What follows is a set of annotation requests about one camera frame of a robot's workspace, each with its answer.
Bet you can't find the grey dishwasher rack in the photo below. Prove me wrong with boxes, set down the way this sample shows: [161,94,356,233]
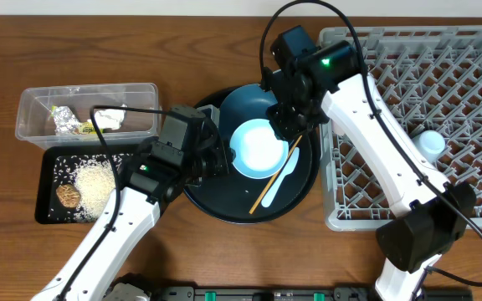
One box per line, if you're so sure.
[320,26,482,232]

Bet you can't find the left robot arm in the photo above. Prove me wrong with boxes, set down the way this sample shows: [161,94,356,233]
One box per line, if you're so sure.
[34,105,231,300]

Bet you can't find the black rectangular tray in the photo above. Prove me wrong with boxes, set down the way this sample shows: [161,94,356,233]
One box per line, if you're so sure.
[35,145,139,224]

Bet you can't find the clear plastic bin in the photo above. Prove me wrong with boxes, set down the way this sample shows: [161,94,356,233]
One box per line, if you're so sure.
[15,83,162,150]

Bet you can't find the yellow foil snack wrapper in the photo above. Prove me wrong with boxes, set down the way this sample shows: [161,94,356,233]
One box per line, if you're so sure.
[51,106,96,135]

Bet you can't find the white tissue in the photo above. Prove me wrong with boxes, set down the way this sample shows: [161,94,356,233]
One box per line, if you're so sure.
[94,109,126,130]

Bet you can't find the white plastic knife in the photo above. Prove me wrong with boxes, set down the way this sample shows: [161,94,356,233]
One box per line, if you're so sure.
[261,147,300,207]

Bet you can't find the light blue bowl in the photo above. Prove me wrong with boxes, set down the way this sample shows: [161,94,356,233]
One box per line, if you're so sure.
[229,119,289,180]

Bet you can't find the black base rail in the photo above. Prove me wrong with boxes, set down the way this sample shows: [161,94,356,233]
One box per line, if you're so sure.
[106,273,474,301]

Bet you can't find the wooden chopstick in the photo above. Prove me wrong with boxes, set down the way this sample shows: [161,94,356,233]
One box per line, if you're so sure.
[249,135,303,215]

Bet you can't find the round black tray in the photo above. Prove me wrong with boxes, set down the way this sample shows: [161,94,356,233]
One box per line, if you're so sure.
[184,84,320,224]

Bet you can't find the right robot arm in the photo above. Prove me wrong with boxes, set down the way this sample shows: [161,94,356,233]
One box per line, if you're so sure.
[263,26,476,300]

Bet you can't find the dark blue plate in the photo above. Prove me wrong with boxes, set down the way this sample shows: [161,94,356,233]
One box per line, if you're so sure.
[218,84,277,163]

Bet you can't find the light blue cup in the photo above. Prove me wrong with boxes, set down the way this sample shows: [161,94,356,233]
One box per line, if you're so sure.
[413,130,446,164]

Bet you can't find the brown cookie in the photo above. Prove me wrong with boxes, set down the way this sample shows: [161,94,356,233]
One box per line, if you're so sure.
[55,184,81,208]

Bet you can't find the spilled rice grains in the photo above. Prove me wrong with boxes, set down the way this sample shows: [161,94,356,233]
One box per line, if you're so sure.
[50,152,250,222]

